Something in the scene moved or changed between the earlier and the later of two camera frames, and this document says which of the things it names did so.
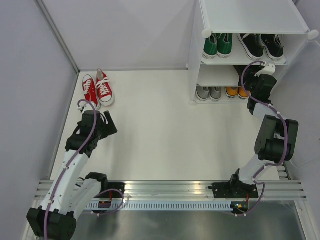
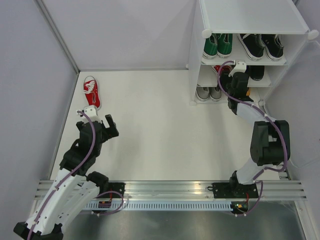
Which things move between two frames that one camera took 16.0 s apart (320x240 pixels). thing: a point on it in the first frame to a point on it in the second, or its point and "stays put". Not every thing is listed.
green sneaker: x=210 y=47 stays put
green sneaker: x=224 y=44 stays put
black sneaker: x=253 y=44 stays put
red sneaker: x=104 y=94 to x=225 y=67
